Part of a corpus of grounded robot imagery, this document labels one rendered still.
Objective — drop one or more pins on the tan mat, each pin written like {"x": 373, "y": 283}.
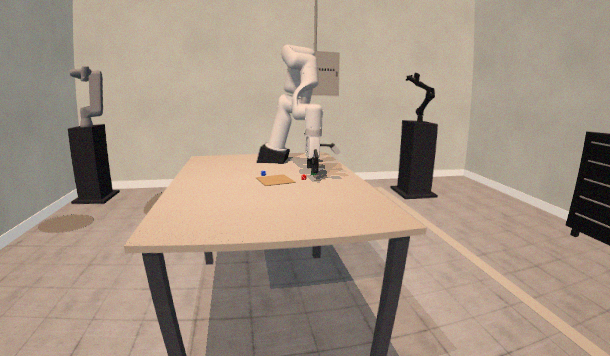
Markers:
{"x": 275, "y": 180}

